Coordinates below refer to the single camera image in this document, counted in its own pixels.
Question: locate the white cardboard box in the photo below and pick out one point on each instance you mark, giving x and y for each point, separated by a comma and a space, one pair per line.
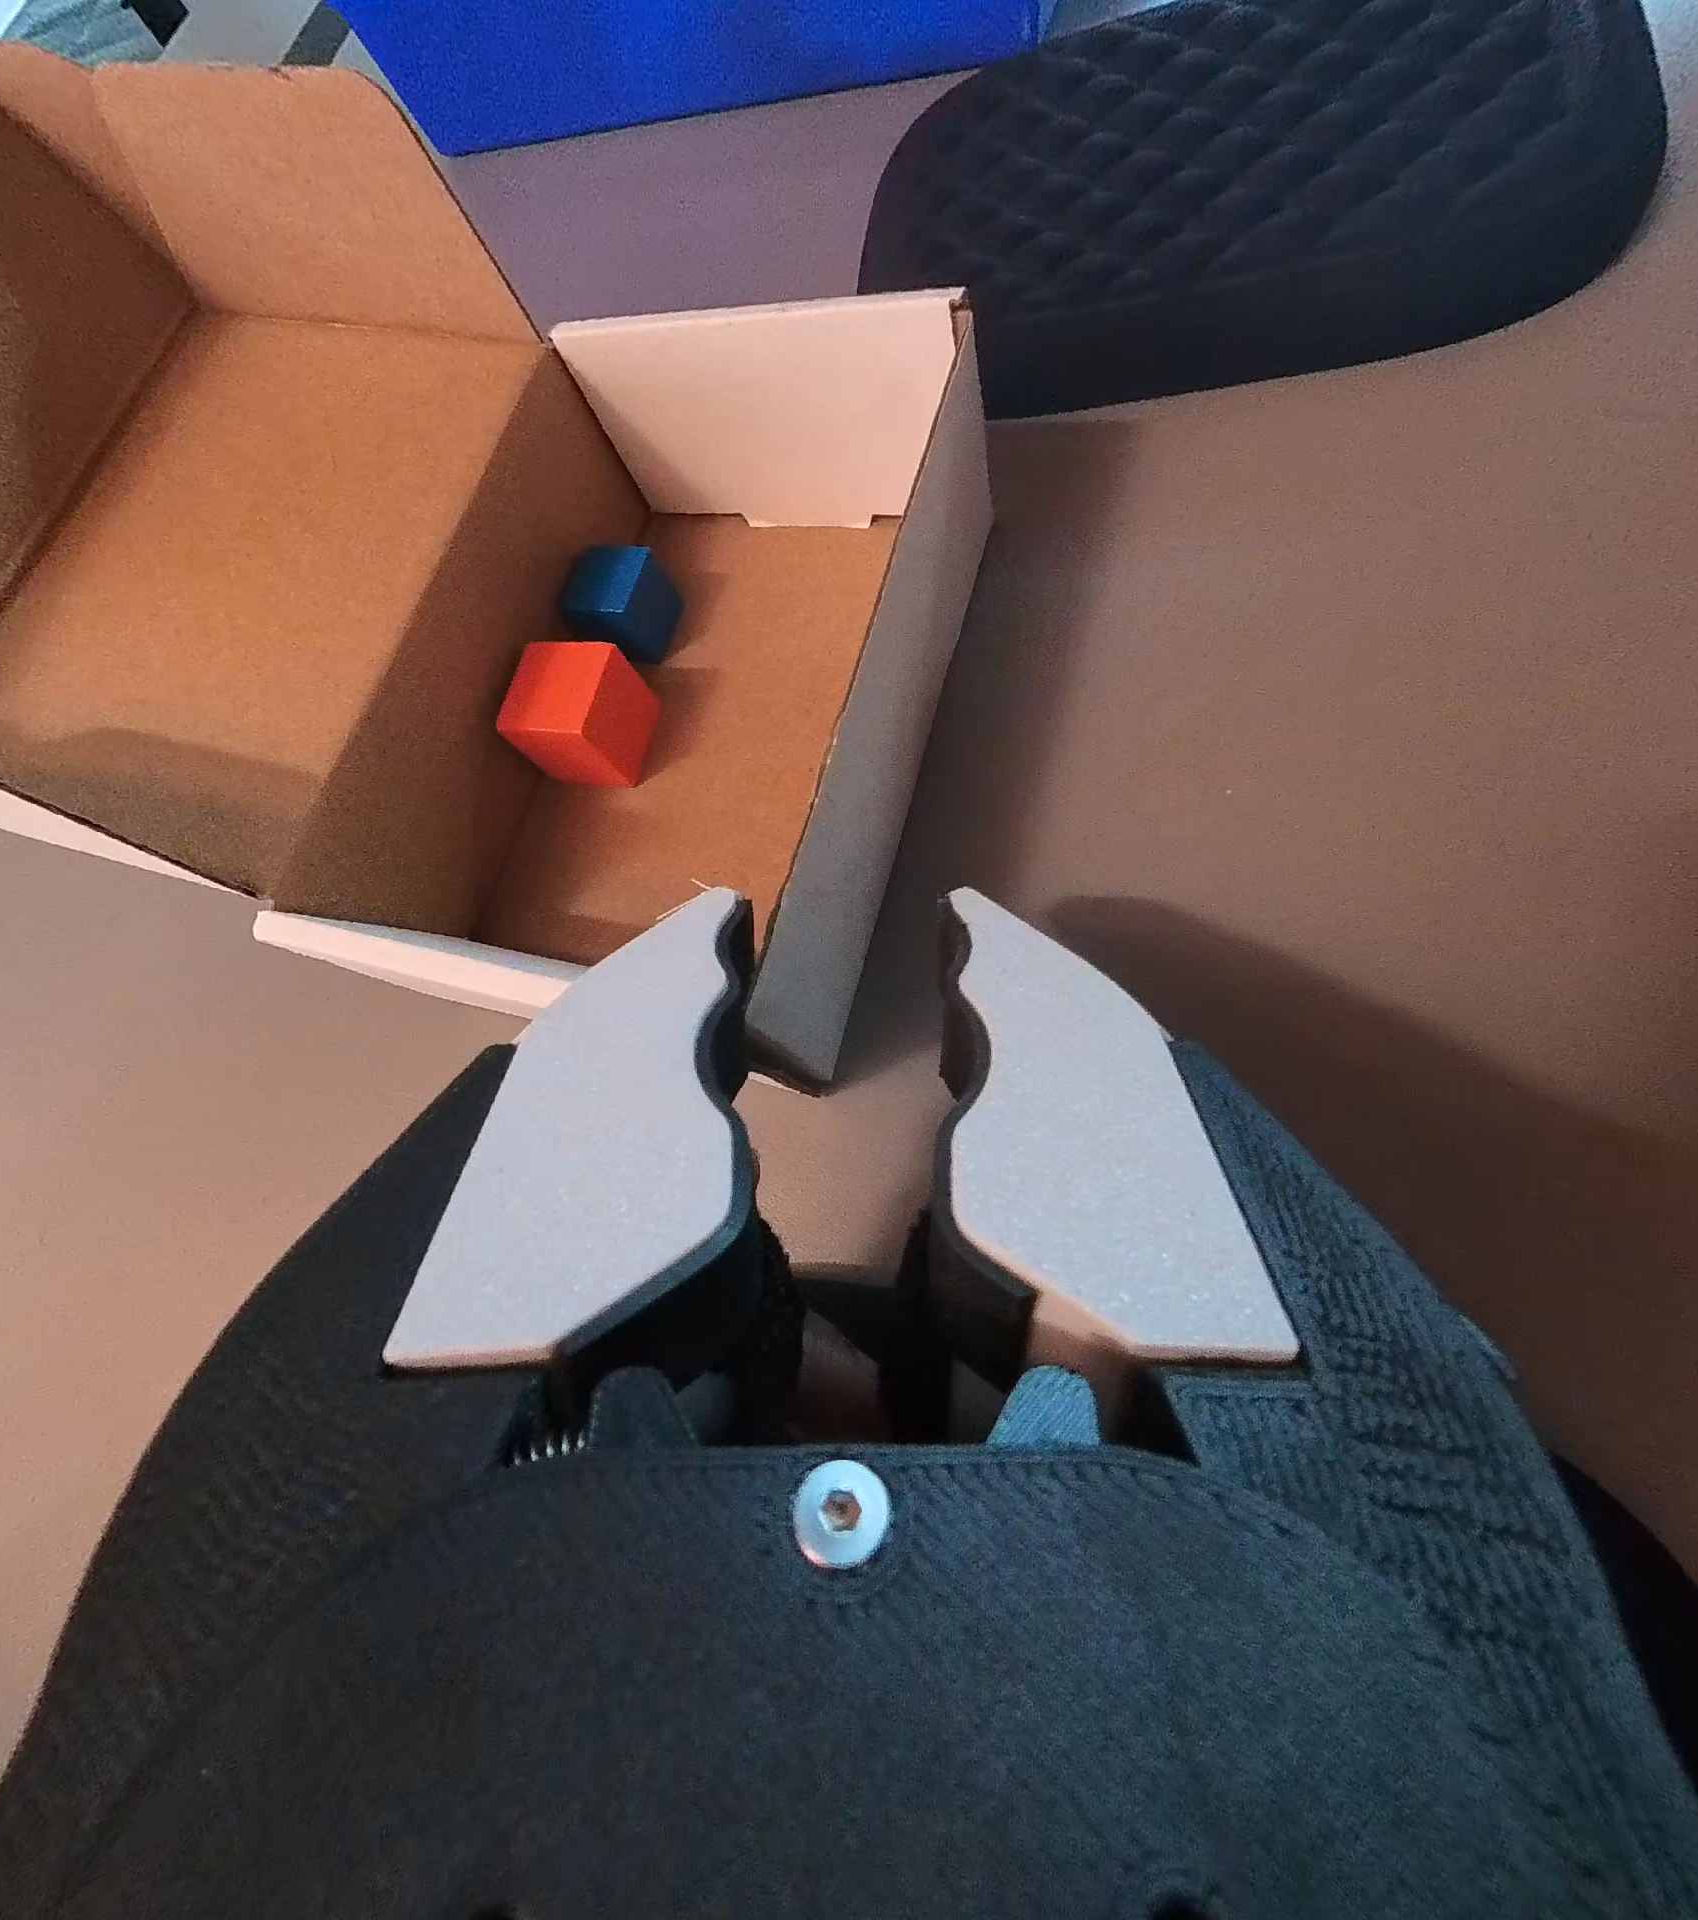
265, 524

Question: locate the blue plastic bin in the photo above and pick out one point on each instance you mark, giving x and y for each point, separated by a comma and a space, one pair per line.
698, 68

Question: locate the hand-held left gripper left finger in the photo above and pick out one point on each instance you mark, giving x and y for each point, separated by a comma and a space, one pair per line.
578, 1171

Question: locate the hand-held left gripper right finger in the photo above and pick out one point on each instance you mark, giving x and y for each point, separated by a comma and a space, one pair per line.
1105, 1171

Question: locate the matte desk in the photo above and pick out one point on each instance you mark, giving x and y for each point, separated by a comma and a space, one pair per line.
1315, 675

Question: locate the blue cube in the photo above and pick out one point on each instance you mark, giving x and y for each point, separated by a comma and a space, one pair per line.
616, 592

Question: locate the red cube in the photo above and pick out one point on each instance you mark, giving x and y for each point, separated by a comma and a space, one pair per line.
573, 709

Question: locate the black quilted pad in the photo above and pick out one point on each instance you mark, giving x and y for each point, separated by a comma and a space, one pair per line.
1239, 181

